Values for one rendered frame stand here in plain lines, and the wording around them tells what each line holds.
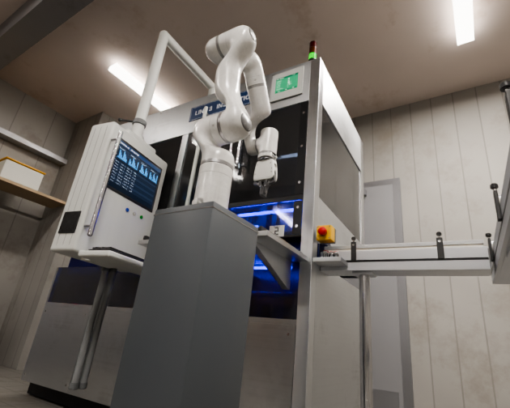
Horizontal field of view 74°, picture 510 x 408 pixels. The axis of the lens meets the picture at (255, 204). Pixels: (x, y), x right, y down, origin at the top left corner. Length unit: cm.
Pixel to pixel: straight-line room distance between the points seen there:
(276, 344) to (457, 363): 197
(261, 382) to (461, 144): 295
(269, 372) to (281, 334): 16
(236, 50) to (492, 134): 289
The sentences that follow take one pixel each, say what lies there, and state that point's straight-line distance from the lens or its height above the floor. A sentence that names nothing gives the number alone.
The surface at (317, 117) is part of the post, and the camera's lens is 194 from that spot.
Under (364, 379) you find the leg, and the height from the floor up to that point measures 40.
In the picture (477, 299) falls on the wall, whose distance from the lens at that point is 333.
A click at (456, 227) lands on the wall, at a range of 348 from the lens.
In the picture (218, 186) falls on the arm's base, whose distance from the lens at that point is 113.
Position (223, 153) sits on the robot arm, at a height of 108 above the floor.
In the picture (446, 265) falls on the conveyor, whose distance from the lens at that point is 159.
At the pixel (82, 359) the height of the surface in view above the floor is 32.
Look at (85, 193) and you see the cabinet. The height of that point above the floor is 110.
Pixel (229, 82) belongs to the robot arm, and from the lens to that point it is 136.
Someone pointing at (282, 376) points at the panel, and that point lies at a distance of 160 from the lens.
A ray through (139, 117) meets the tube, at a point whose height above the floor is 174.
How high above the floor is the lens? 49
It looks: 22 degrees up
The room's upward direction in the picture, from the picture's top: 7 degrees clockwise
